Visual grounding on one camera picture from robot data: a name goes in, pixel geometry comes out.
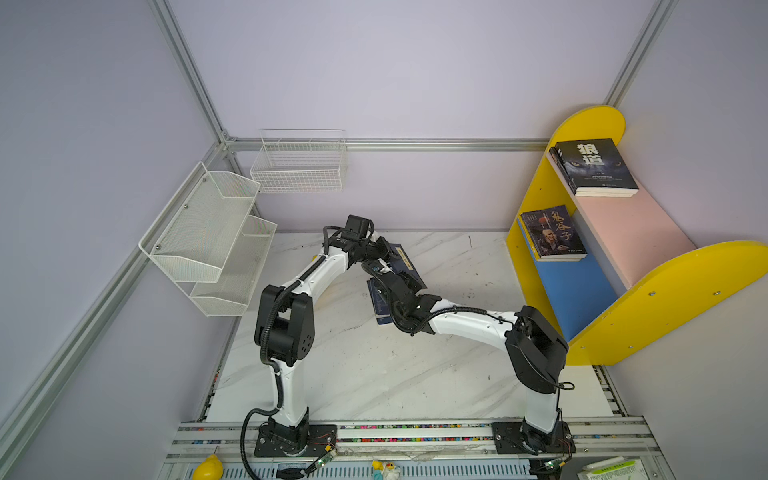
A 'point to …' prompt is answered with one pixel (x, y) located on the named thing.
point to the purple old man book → (553, 236)
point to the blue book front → (400, 263)
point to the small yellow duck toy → (383, 471)
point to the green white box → (616, 468)
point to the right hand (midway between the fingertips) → (399, 272)
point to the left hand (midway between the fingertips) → (401, 257)
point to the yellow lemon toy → (210, 468)
